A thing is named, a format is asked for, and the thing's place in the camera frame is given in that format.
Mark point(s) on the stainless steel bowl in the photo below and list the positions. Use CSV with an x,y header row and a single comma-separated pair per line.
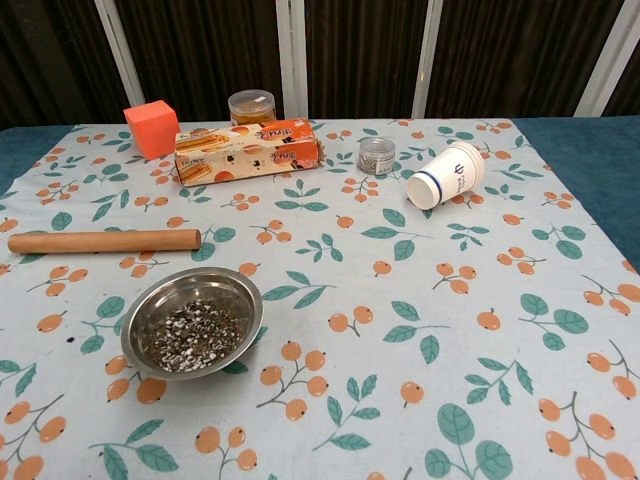
x,y
200,286

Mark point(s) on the white paper cup blue stripe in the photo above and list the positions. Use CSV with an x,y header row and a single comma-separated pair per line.
x,y
450,175

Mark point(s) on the dark pleated curtain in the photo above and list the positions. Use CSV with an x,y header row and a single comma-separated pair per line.
x,y
210,45

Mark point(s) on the clear jar brown contents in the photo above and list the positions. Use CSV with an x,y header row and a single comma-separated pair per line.
x,y
251,107

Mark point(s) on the crushed dark seeds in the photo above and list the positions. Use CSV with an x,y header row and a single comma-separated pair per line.
x,y
195,336

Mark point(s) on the wooden rolling pin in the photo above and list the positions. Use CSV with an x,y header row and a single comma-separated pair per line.
x,y
105,241

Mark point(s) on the floral orange fruit tablecloth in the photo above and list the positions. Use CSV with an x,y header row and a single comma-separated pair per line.
x,y
350,255

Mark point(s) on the small metal tin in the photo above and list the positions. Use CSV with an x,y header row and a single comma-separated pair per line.
x,y
376,157

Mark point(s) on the orange foam cube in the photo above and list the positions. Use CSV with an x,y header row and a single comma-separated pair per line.
x,y
152,127

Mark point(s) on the white frame post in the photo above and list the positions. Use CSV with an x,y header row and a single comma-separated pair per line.
x,y
427,55
120,55
607,60
291,55

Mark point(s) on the orange biscuit box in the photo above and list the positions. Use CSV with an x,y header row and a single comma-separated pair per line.
x,y
240,155

